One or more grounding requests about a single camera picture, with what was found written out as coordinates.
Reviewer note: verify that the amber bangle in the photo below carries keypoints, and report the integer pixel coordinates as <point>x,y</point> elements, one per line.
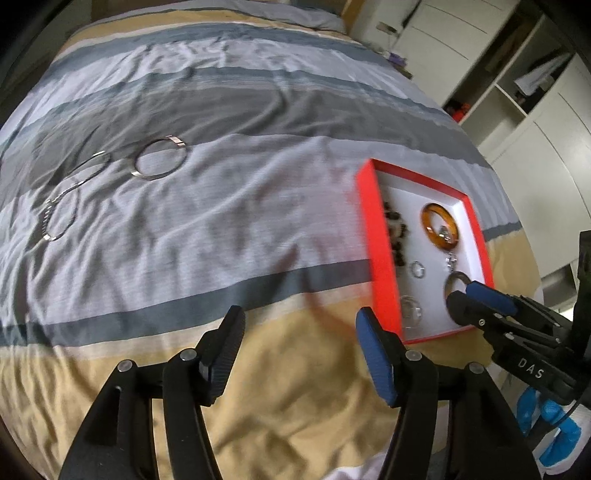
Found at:
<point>427,221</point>

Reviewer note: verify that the red item in wardrobe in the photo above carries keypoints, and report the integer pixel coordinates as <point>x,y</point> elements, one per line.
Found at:
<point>458,112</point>

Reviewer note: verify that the person's right hand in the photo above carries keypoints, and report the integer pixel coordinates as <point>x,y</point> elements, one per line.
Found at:
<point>551,410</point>

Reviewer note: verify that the purple item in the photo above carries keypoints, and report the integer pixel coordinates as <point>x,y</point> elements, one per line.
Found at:
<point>398,59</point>

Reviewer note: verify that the wall socket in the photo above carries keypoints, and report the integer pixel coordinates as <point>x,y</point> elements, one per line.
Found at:
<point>387,27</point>

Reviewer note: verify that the hanging clothes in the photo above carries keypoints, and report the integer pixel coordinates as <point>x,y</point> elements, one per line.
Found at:
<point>535,76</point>

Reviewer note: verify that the silver bangle with clasp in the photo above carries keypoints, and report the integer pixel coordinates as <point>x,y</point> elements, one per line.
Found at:
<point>174,140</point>

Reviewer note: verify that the bedside table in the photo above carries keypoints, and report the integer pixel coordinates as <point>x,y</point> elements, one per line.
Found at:
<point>406,71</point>

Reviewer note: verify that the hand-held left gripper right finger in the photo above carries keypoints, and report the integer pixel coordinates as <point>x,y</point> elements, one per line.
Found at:
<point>374,355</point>

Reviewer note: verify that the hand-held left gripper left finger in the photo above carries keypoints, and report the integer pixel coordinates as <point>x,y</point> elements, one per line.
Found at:
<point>226,350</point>

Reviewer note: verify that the striped duvet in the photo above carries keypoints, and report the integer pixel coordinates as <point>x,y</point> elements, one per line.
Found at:
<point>231,207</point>

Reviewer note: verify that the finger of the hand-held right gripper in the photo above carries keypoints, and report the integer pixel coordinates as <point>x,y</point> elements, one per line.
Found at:
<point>485,295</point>
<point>461,309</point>

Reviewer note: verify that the grey pillow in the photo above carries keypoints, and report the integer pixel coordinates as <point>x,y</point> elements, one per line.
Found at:
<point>314,16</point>

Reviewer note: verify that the white wardrobe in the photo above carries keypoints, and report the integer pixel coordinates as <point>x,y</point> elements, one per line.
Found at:
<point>531,152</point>

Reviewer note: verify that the red cardboard box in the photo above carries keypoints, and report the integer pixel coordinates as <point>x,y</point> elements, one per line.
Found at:
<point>434,300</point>

